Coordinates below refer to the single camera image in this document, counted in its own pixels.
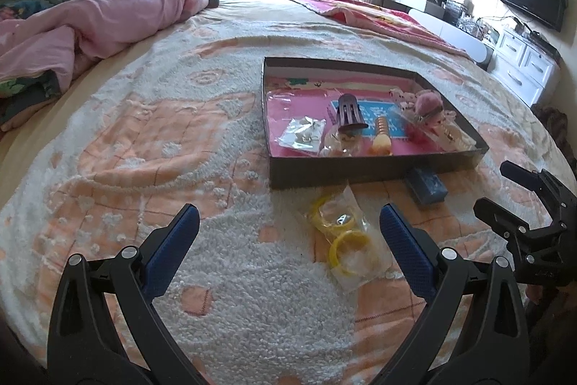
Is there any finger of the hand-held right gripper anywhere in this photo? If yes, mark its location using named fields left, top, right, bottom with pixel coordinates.
left=500, top=160, right=548, bottom=198
left=473, top=196, right=542, bottom=242

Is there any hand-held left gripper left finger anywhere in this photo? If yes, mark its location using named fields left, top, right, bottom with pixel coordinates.
left=45, top=204, right=212, bottom=385

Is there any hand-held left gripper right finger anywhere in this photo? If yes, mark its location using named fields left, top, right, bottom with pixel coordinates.
left=370, top=202, right=531, bottom=385

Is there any bag of yellow hair ties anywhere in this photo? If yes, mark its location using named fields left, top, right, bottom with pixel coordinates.
left=307, top=184, right=394, bottom=292

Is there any shallow cardboard box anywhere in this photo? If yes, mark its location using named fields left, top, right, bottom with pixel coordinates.
left=261, top=57, right=490, bottom=190

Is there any clear bag with red item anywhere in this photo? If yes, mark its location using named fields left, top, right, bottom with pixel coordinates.
left=405, top=114, right=448, bottom=152

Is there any orange spiral hair clip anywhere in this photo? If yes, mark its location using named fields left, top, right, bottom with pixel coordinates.
left=370, top=115, right=394, bottom=156

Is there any dark brown hair claw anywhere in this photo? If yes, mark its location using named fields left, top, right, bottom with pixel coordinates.
left=337, top=93, right=369, bottom=134

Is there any brown fuzzy cloth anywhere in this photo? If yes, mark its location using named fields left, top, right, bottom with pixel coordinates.
left=531, top=104, right=569, bottom=157

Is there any small blue box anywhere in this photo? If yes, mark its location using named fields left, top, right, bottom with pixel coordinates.
left=404, top=169, right=448, bottom=206

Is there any bag of white flower clips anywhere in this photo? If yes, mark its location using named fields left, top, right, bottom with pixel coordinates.
left=432, top=109, right=477, bottom=152

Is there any peach patterned bedspread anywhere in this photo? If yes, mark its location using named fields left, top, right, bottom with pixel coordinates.
left=0, top=0, right=569, bottom=385

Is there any white drawer cabinet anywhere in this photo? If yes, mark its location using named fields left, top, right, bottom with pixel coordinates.
left=488, top=25, right=563, bottom=109

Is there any clear bag with brown item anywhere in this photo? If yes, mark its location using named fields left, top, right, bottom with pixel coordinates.
left=321, top=127, right=362, bottom=158

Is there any clear bag of earrings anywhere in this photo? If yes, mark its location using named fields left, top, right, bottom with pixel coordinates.
left=277, top=117, right=326, bottom=152

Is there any white low bench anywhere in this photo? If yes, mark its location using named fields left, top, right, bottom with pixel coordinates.
left=382, top=0, right=495, bottom=73

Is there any pink card with blue label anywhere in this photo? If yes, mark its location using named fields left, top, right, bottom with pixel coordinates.
left=266, top=85, right=447, bottom=158

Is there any pink printed blanket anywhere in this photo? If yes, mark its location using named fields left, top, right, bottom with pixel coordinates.
left=279, top=0, right=475, bottom=62

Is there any pink quilt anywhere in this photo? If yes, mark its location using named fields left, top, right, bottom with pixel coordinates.
left=0, top=0, right=221, bottom=133

